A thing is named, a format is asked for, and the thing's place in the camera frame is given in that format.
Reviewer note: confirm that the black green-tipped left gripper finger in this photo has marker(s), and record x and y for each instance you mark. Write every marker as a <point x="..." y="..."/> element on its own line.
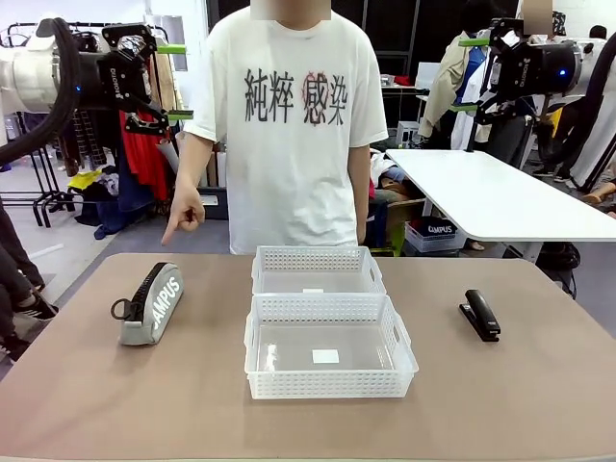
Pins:
<point x="139" y="31"/>
<point x="154" y="122"/>

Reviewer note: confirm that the black green-tipped right gripper finger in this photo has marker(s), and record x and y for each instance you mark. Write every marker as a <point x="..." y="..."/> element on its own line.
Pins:
<point x="495" y="110"/>
<point x="505" y="31"/>

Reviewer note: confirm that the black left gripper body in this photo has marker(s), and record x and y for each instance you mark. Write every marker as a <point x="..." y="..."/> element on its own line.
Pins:
<point x="115" y="79"/>

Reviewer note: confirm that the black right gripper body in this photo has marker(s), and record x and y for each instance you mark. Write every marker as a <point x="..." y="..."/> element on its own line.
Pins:
<point x="539" y="72"/>

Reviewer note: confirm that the grey CAMPUS pencil case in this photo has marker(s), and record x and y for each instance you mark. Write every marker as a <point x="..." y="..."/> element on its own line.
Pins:
<point x="159" y="303"/>

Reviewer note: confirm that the black stapler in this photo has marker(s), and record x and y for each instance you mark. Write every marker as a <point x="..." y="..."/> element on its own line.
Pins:
<point x="481" y="313"/>

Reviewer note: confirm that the person left forearm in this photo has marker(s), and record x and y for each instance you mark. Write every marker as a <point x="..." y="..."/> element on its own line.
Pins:
<point x="360" y="187"/>

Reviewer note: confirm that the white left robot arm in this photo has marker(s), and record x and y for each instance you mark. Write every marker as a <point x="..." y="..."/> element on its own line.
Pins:
<point x="29" y="77"/>

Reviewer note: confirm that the person right forearm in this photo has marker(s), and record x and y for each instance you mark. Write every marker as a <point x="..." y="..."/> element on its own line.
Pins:
<point x="192" y="163"/>

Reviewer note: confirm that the person right hand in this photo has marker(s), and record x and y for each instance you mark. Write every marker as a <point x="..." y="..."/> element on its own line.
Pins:
<point x="187" y="209"/>

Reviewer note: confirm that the person left hand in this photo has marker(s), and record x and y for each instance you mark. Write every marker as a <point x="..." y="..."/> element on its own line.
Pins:
<point x="362" y="235"/>

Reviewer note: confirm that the background person patterned top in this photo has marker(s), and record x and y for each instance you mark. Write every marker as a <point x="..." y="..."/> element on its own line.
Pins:
<point x="536" y="19"/>

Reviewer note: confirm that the grey paper roll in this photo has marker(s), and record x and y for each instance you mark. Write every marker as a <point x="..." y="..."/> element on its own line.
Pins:
<point x="168" y="156"/>

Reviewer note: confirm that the beige hanging garment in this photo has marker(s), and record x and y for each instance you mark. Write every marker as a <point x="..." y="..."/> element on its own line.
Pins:
<point x="163" y="82"/>

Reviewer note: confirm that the red hanging garment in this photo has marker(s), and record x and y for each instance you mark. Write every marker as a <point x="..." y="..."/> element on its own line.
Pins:
<point x="139" y="163"/>

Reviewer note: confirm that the dark blue hanging garment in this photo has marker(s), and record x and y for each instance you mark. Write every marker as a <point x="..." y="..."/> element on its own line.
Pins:
<point x="132" y="192"/>

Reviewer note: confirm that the white board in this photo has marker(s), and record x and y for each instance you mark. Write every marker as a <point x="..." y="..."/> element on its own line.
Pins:
<point x="426" y="76"/>

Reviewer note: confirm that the white background table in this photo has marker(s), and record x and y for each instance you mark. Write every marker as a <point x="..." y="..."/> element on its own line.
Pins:
<point x="481" y="192"/>

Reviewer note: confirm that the white computer case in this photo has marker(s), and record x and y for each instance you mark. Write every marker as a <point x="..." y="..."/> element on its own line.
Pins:
<point x="409" y="132"/>

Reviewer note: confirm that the yellow cloth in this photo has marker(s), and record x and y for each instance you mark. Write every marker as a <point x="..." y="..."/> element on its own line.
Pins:
<point x="84" y="179"/>

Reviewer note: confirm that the grey storage bin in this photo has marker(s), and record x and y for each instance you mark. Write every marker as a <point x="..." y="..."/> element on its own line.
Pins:
<point x="214" y="204"/>

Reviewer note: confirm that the dark clothes pile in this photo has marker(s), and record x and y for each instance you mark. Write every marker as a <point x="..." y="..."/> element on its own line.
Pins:
<point x="103" y="212"/>

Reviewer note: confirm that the black CAMPUS pouch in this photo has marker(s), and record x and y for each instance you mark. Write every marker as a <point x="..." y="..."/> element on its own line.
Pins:
<point x="440" y="228"/>

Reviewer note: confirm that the brown cardboard box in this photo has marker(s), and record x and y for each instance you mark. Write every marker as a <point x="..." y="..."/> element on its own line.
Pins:
<point x="404" y="212"/>

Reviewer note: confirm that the person torso white printed T-shirt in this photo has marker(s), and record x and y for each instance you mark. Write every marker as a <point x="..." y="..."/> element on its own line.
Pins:
<point x="289" y="168"/>

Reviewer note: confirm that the Campus storage box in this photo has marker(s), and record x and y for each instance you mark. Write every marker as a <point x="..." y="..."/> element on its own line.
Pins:
<point x="433" y="244"/>

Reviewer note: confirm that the black metal clothes rack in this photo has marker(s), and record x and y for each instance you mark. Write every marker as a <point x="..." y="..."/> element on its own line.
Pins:
<point x="36" y="212"/>

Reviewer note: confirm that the green stool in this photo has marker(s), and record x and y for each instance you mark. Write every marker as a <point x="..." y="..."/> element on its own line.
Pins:
<point x="397" y="240"/>

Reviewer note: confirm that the black bag under table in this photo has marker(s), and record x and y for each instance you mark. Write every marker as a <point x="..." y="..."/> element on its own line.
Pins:
<point x="558" y="262"/>

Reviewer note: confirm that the seated person dark trousers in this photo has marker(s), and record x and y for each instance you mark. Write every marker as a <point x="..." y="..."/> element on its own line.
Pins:
<point x="9" y="269"/>

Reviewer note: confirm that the white perforated plastic basket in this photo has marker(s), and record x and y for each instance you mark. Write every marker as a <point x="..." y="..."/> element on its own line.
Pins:
<point x="313" y="262"/>
<point x="327" y="385"/>

